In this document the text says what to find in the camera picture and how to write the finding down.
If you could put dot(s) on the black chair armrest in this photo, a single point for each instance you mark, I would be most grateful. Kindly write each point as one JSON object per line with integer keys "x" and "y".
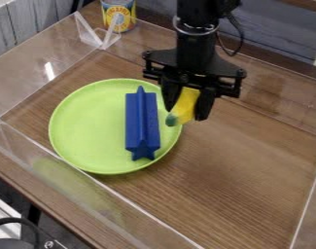
{"x": 10, "y": 238}

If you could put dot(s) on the yellow blue tin can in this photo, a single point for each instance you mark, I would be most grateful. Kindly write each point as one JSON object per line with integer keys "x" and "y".
{"x": 120, "y": 10}

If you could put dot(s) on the blue star-shaped block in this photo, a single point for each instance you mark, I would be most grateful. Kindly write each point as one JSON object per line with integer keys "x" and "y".
{"x": 142, "y": 124}

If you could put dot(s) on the yellow toy banana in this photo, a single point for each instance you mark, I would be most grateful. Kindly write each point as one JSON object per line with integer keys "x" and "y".
{"x": 184, "y": 110}

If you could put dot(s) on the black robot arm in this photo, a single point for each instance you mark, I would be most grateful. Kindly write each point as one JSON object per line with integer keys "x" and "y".
{"x": 199, "y": 14}

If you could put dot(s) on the green round plate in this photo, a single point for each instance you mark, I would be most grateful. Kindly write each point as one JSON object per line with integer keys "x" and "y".
{"x": 87, "y": 128}

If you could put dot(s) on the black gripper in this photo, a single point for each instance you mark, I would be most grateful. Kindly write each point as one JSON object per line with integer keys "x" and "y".
{"x": 194, "y": 65}

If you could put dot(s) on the clear acrylic tray walls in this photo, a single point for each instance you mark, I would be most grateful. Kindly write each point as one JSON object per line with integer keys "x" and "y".
{"x": 231, "y": 184}

